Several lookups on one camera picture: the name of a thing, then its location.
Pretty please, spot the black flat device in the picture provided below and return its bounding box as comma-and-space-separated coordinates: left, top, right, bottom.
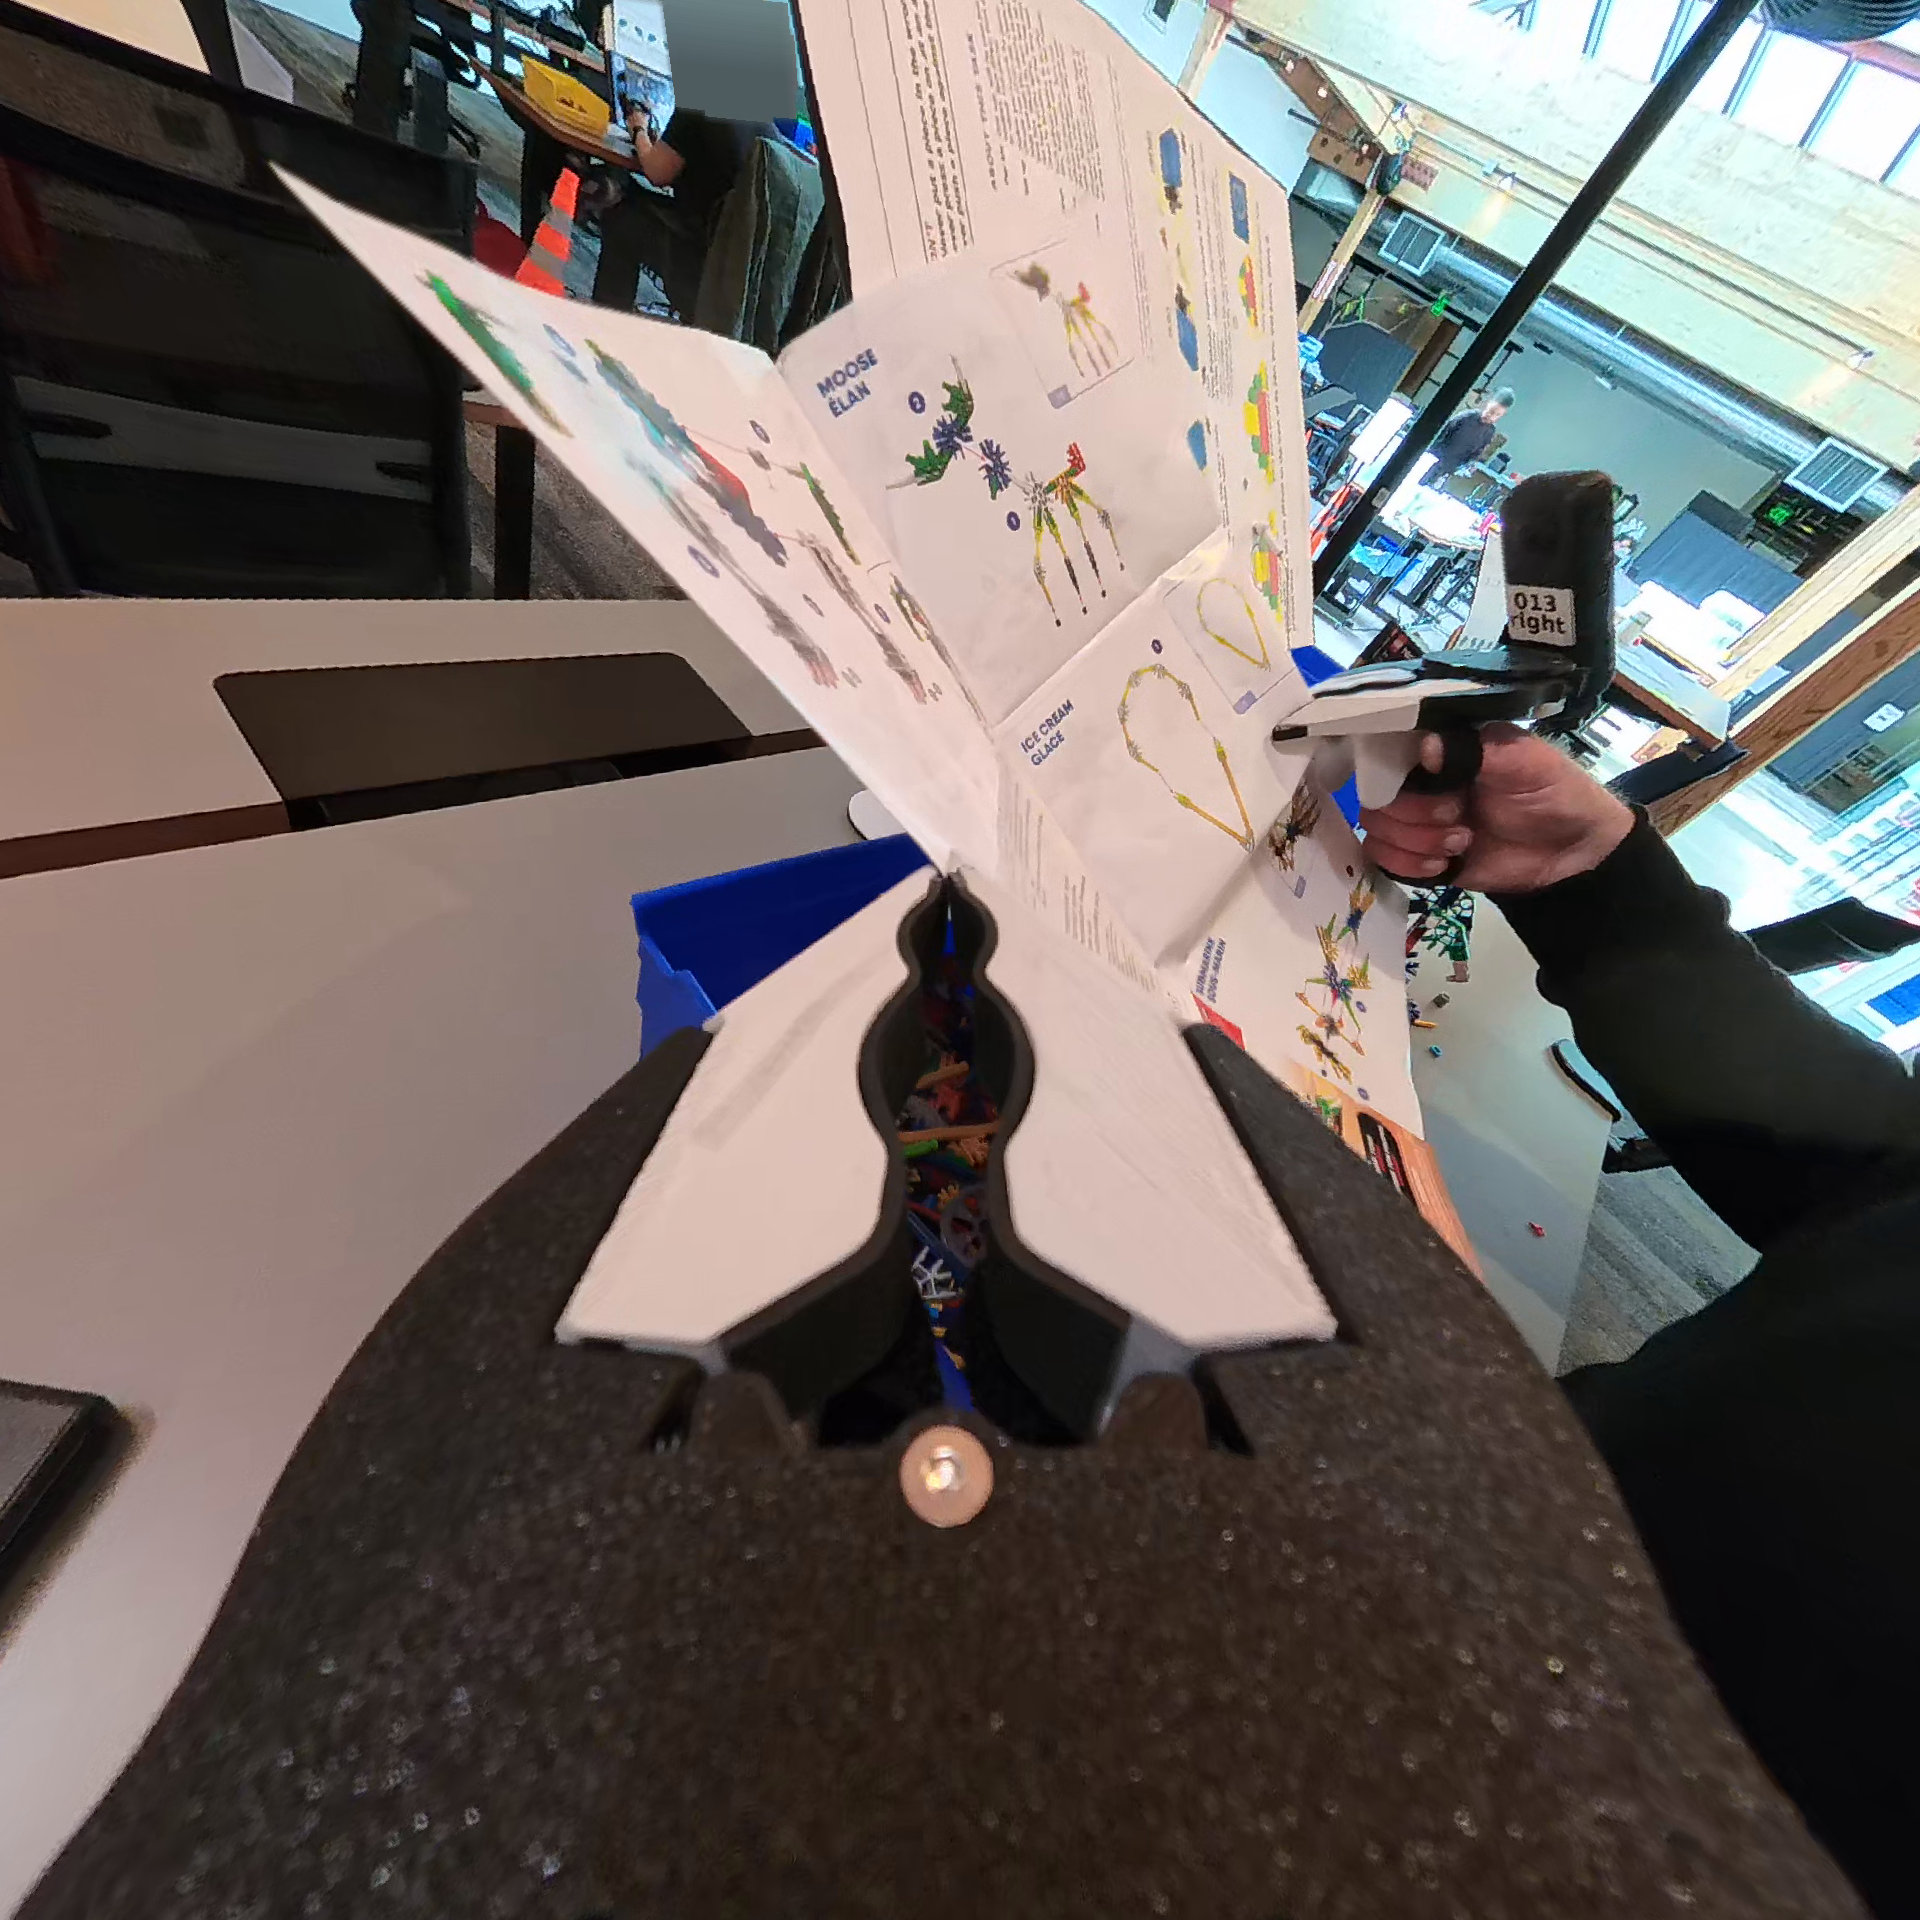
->
0, 1377, 126, 1595

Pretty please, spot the black office chair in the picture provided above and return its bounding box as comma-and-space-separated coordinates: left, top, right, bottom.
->
0, 27, 537, 601
1550, 1036, 1670, 1177

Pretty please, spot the blue plastic bin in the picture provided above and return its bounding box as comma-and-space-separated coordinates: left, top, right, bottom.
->
630, 833, 935, 1062

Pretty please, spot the person's right hand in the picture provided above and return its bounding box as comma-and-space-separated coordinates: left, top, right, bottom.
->
1359, 728, 1641, 897

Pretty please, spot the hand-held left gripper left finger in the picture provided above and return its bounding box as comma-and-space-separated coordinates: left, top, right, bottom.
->
556, 879, 953, 1415

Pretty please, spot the black pole stand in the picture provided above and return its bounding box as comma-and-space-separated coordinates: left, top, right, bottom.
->
1311, 0, 1759, 600

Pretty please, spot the laminated instruction card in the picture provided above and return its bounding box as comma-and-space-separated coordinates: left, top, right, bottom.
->
790, 0, 1325, 663

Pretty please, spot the orange traffic cone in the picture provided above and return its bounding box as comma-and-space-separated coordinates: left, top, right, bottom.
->
515, 166, 588, 298

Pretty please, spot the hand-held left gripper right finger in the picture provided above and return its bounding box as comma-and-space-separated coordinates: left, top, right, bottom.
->
949, 879, 1339, 1443

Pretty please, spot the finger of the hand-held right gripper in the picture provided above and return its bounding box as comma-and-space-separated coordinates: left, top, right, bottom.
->
1305, 663, 1503, 702
1271, 694, 1491, 751

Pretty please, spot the white ceiling vent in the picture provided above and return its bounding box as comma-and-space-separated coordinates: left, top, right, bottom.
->
1785, 441, 1893, 515

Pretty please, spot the toy instruction sheet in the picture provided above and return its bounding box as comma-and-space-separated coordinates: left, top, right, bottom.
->
270, 163, 1430, 1146

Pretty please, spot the yellow plastic bin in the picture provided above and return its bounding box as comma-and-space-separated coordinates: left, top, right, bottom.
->
519, 57, 615, 138

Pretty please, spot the dark green chair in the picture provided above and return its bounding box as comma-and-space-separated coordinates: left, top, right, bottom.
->
695, 135, 845, 358

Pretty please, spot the pile of building toy pieces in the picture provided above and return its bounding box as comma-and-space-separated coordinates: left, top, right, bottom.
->
897, 931, 1004, 1361

